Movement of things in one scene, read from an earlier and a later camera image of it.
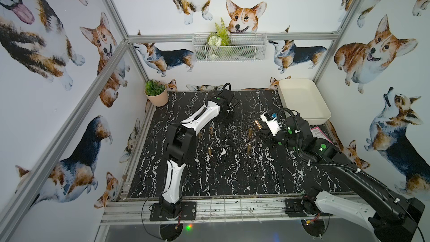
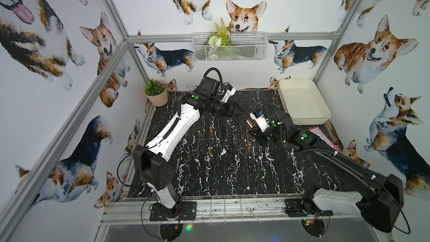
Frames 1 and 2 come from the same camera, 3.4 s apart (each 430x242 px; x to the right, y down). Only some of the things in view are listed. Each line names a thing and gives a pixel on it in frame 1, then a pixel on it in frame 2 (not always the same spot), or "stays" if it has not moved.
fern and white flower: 218,38 stays
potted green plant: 156,92 stays
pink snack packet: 317,133 stays
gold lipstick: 258,124 -> 249,124
